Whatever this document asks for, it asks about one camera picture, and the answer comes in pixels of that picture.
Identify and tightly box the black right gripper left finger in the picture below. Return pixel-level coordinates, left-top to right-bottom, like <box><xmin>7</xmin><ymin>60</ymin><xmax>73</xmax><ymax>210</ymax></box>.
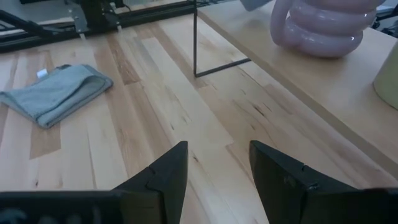
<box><xmin>113</xmin><ymin>141</ymin><xmax>189</xmax><ymax>224</ymax></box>

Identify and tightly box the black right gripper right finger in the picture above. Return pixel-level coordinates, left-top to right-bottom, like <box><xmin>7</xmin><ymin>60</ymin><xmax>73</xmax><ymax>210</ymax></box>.
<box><xmin>248</xmin><ymin>139</ymin><xmax>358</xmax><ymax>224</ymax></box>

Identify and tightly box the pale yellow ceramic mug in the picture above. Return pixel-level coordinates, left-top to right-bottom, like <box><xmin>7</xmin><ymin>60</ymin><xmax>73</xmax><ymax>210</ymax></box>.
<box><xmin>373</xmin><ymin>40</ymin><xmax>398</xmax><ymax>110</ymax></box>

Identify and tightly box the purple ribbed ceramic mug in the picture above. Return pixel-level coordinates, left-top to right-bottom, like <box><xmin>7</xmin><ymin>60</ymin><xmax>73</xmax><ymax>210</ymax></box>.
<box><xmin>269</xmin><ymin>0</ymin><xmax>386</xmax><ymax>59</ymax></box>

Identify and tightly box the wooden shelf with black legs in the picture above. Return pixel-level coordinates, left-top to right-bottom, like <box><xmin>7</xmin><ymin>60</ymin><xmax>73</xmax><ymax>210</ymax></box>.
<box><xmin>192</xmin><ymin>0</ymin><xmax>398</xmax><ymax>180</ymax></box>

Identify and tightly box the grey folded cloth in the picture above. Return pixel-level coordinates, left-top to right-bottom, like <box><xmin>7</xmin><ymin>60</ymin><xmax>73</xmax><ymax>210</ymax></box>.
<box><xmin>0</xmin><ymin>63</ymin><xmax>114</xmax><ymax>130</ymax></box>

